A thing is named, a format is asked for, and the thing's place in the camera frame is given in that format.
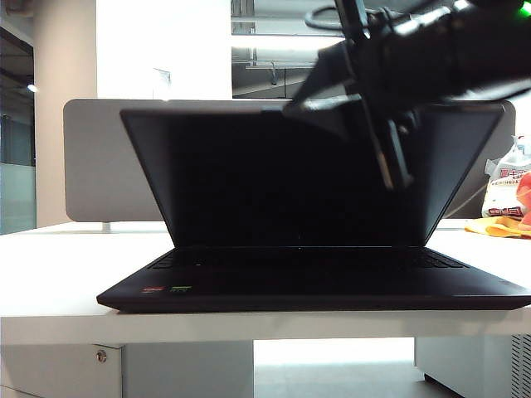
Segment white vented cabinet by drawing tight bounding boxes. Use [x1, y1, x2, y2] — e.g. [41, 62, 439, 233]
[413, 334, 531, 398]

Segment dark grey laptop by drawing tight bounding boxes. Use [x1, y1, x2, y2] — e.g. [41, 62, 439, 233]
[95, 103, 531, 314]

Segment white printed plastic bag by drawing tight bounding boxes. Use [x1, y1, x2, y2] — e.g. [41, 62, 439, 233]
[482, 133, 531, 220]

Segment silver wall plate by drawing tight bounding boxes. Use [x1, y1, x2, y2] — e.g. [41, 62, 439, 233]
[152, 67, 173, 100]

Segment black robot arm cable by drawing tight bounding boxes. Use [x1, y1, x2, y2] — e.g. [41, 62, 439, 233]
[304, 0, 399, 41]

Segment white drawer cabinet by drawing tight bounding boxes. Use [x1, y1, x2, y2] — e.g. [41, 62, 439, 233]
[0, 342, 255, 398]

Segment long ceiling light strip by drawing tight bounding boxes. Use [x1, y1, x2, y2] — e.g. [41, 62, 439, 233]
[231, 32, 343, 47]

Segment orange red object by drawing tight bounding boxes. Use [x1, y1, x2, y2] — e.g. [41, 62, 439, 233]
[515, 172, 531, 233]

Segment yellow cloth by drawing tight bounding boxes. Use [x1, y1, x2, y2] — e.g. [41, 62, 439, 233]
[463, 216, 531, 240]

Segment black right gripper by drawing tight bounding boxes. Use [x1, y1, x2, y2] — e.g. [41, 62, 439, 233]
[284, 10, 418, 143]

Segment grey fabric desk divider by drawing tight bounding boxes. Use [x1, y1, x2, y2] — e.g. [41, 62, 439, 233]
[63, 98, 518, 223]

